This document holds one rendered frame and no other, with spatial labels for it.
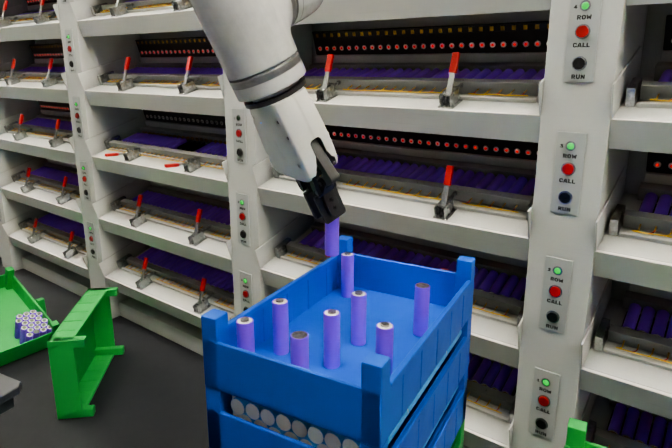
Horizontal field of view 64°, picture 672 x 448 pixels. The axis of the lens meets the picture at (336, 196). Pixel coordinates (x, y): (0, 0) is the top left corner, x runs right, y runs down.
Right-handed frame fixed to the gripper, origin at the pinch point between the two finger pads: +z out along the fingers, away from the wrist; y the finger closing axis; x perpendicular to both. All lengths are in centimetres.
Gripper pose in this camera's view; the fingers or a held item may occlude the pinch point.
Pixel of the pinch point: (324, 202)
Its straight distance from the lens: 67.6
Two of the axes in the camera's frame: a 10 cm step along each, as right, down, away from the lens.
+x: 7.7, -5.2, 3.6
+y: 5.2, 2.0, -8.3
